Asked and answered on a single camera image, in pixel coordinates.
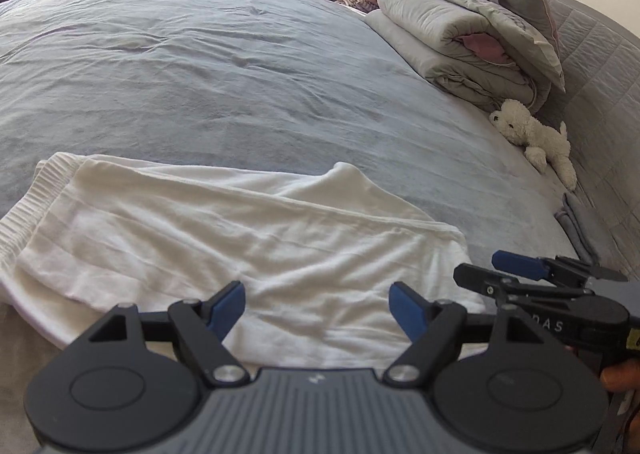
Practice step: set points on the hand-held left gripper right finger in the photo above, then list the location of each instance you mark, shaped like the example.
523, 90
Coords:
407, 311

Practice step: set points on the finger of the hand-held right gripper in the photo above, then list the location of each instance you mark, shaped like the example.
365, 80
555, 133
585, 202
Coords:
515, 262
475, 276

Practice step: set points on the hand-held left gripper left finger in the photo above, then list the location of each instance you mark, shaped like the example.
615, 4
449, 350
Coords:
229, 306

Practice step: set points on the white pants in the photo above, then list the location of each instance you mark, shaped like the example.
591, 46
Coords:
250, 244

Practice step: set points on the person's right hand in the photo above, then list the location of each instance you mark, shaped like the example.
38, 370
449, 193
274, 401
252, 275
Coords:
622, 376

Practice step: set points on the folded grey cloth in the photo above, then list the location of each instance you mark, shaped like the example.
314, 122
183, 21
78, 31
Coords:
580, 229

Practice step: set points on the white plush dog toy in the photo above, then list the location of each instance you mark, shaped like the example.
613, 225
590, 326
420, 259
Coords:
535, 134

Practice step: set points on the grey quilted headboard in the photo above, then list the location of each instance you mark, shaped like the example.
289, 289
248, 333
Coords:
600, 109

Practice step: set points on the grey pillow with logo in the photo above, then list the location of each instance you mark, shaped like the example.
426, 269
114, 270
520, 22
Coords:
525, 34

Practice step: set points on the grey bed sheet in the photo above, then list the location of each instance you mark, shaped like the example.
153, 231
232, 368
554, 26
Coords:
200, 59

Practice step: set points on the folded grey quilt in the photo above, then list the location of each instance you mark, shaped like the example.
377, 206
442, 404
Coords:
425, 19

